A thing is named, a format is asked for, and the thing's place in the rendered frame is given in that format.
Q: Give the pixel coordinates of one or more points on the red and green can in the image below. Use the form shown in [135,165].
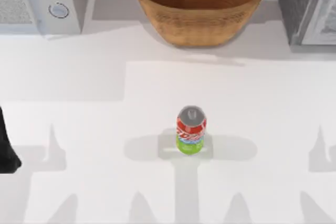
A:
[191,136]

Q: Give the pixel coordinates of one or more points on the brown woven basket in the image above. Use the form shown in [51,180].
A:
[199,11]

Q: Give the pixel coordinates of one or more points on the smaller microwave knob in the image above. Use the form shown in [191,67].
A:
[58,10]

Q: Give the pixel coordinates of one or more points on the pale microwave oven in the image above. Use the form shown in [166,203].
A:
[39,3]

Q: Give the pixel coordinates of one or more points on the grey cabinet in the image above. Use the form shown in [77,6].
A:
[309,6]

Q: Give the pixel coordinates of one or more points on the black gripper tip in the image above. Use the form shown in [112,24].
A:
[5,153]

